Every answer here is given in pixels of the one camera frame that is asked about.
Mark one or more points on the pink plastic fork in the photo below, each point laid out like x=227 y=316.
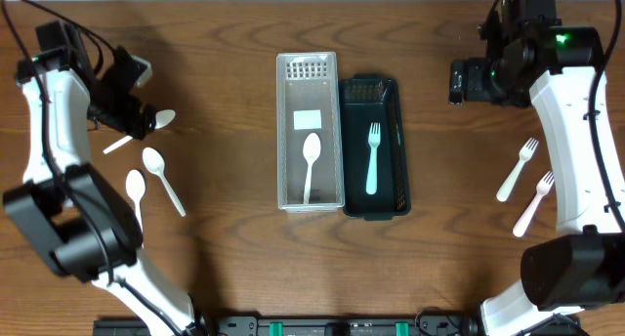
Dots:
x=542 y=188

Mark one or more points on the dark green perforated basket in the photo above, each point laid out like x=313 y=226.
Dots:
x=363 y=100

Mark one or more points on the cream plastic fork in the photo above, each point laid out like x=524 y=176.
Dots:
x=525 y=154

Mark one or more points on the clear perforated plastic basket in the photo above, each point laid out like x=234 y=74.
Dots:
x=307 y=81

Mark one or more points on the mint green plastic fork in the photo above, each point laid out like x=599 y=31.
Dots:
x=374 y=139

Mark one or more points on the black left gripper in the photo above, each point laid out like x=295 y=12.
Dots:
x=135 y=122

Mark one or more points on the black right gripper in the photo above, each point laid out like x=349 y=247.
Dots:
x=457 y=82

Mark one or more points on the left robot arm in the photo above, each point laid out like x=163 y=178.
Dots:
x=74 y=219

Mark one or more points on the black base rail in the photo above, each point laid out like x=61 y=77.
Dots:
x=431 y=322

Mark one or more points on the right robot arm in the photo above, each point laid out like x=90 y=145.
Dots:
x=533 y=60

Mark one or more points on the white plastic spoon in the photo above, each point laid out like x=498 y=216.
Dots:
x=136 y=189
x=311 y=153
x=162 y=119
x=155 y=164

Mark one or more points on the white label sticker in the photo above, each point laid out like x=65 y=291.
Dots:
x=307 y=119

